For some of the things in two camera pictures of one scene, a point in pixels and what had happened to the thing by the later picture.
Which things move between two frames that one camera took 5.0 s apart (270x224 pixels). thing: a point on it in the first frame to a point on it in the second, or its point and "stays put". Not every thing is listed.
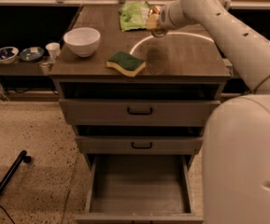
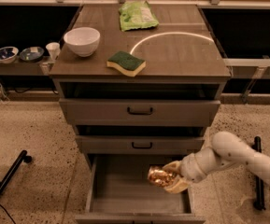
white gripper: [167, 18] to [189, 169]
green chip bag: [134, 15] stays put
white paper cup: [54, 49] stays put
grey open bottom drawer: [141, 189] stays put
